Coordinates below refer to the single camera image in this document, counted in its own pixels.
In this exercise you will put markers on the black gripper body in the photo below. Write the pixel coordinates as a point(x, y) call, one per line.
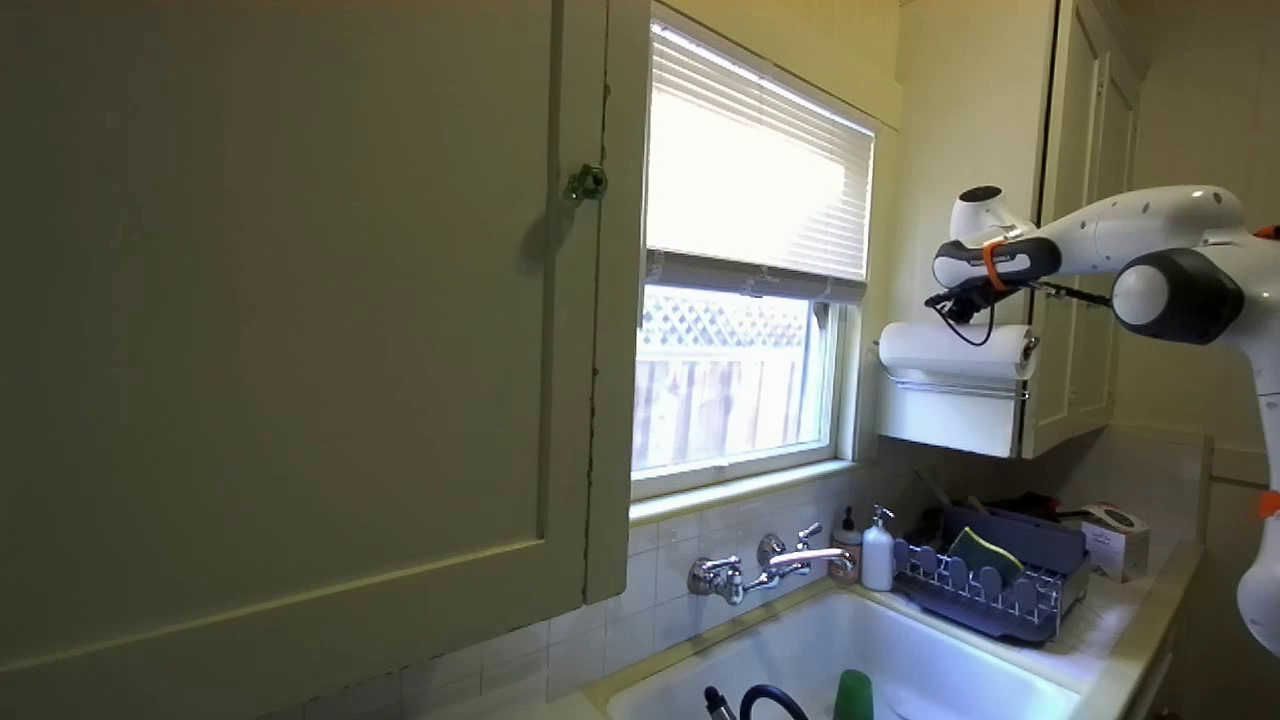
point(962, 305)

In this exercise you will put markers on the white paper towel roll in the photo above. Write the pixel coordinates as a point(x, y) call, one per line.
point(953, 348)

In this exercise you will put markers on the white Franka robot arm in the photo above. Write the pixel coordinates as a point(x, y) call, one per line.
point(1163, 234)

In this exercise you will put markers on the white window blind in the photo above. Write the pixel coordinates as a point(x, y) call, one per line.
point(762, 172)

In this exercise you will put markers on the yellow green sponge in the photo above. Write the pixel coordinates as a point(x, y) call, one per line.
point(1003, 549)

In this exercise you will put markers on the white soap dispenser bottle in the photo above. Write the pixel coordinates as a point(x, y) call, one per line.
point(879, 563)

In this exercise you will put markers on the small white box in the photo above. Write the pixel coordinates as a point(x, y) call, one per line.
point(1116, 542)

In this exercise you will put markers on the white sink basin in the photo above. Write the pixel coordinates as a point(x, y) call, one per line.
point(933, 664)

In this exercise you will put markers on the metal cabinet latch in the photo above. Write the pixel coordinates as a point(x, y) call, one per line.
point(585, 183)

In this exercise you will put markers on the green plastic cup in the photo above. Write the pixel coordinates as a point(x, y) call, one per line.
point(854, 698)

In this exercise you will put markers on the cream wall cabinet holding towel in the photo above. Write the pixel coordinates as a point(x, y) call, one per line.
point(1083, 374)

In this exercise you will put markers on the white window frame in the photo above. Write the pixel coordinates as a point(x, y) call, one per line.
point(734, 489)

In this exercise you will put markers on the chrome wall faucet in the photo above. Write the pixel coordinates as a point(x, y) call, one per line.
point(721, 578)

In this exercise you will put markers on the cream wall cabinet with latch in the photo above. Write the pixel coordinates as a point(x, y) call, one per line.
point(266, 334)

